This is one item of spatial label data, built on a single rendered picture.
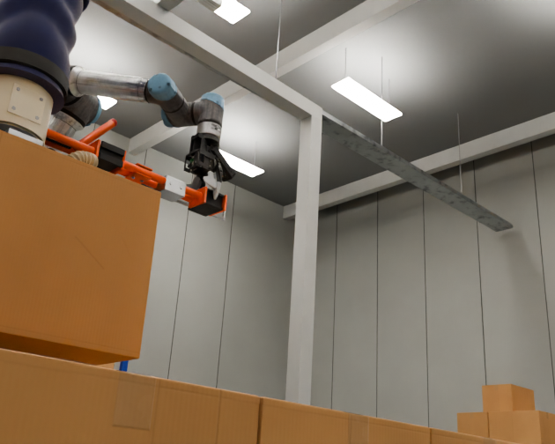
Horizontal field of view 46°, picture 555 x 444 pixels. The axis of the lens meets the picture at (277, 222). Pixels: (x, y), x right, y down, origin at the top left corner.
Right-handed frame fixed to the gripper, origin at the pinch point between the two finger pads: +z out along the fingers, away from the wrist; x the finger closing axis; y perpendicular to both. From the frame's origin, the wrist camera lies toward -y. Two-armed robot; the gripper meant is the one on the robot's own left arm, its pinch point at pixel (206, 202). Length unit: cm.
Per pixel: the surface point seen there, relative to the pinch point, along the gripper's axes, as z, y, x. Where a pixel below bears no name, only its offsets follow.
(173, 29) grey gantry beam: -191, -74, -159
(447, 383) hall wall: -103, -875, -458
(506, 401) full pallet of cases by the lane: -39, -664, -248
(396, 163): -341, -546, -325
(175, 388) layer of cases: 67, 60, 81
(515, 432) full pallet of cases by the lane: 3, -604, -209
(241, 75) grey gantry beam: -191, -136, -162
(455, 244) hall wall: -347, -873, -434
